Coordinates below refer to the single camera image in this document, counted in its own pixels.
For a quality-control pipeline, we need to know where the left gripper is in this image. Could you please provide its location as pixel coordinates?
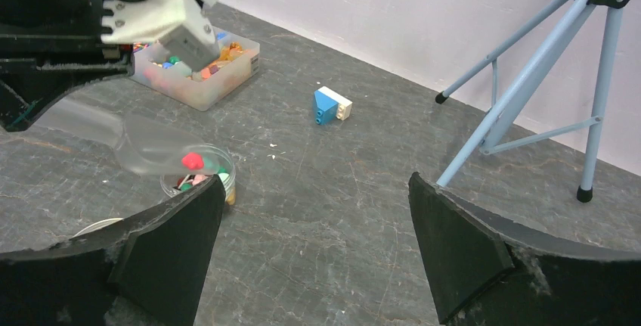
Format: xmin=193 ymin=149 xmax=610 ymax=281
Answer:
xmin=1 ymin=0 xmax=134 ymax=132

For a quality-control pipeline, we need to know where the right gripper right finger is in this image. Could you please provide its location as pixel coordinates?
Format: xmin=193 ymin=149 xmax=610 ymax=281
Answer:
xmin=408 ymin=172 xmax=640 ymax=325

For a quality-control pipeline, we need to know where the blue tripod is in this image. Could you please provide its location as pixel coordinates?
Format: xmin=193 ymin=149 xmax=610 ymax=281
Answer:
xmin=435 ymin=0 xmax=630 ymax=203

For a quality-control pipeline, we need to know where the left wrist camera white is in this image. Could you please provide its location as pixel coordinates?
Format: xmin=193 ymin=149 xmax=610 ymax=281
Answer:
xmin=101 ymin=0 xmax=220 ymax=71

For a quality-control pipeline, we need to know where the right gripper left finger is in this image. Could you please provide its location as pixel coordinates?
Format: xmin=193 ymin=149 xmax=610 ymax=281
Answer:
xmin=1 ymin=177 xmax=225 ymax=325

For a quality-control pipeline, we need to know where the round clear lid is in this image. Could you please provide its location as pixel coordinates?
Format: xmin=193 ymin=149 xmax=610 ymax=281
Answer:
xmin=73 ymin=218 xmax=122 ymax=238

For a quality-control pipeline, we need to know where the blue white block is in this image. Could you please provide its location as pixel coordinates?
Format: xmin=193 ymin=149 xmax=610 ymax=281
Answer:
xmin=314 ymin=86 xmax=353 ymax=125

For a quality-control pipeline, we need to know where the clear plastic scoop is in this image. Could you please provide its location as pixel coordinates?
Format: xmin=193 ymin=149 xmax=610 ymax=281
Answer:
xmin=35 ymin=98 xmax=206 ymax=175

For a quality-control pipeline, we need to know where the red candy piece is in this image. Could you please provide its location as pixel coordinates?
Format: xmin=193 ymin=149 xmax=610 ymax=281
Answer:
xmin=181 ymin=152 xmax=205 ymax=171

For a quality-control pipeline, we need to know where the clear compartment candy box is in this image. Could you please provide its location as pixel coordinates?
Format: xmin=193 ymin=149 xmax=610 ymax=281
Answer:
xmin=132 ymin=27 xmax=260 ymax=111

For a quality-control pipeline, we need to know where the clear round dish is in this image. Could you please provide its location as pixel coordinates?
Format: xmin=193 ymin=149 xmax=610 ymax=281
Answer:
xmin=160 ymin=144 xmax=237 ymax=206

